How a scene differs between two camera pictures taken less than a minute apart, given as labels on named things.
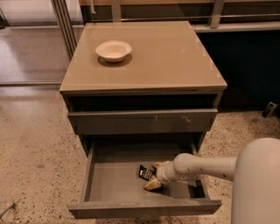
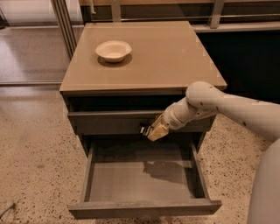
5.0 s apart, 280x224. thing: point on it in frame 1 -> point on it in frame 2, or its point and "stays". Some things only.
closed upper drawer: [183, 121] stays
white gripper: [161, 174] -> [170, 119]
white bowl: [114, 51] stays
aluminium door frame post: [64, 22] stays
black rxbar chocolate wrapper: [147, 173] -> [146, 130]
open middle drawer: [113, 189] stays
